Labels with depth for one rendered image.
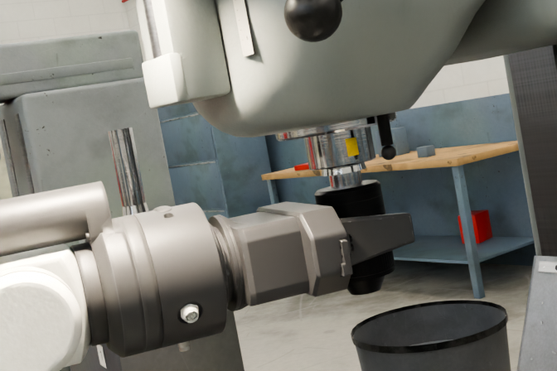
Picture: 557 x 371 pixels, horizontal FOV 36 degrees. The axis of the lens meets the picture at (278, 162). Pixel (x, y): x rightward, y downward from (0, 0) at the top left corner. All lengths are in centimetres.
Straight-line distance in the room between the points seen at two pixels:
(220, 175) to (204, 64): 732
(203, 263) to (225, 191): 731
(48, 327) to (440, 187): 614
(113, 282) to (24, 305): 5
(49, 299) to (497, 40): 35
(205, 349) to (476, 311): 206
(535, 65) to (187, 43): 50
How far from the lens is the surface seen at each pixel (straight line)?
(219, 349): 84
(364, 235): 57
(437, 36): 56
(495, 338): 255
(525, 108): 96
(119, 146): 85
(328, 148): 58
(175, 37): 52
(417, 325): 290
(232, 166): 789
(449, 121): 640
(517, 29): 61
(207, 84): 52
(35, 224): 53
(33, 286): 50
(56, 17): 1029
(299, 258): 55
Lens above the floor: 132
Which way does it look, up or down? 3 degrees down
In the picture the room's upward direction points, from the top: 10 degrees counter-clockwise
